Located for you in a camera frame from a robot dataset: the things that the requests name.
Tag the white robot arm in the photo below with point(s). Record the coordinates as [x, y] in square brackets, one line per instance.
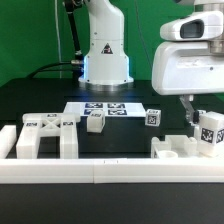
[106, 66]

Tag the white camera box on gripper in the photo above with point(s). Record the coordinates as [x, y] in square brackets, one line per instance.
[197, 26]

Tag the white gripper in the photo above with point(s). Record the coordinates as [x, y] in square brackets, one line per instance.
[187, 68]

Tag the white marker sheet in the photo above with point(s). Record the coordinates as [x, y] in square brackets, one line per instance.
[111, 109]

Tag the white chair back frame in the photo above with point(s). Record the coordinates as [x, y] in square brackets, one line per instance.
[39, 125]

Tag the white chair seat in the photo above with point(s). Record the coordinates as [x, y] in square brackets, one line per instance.
[174, 146]

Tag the white U-shaped fence frame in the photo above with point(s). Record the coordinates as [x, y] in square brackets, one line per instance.
[21, 171]

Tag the black camera pole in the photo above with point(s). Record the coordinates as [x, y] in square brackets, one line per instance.
[70, 6]

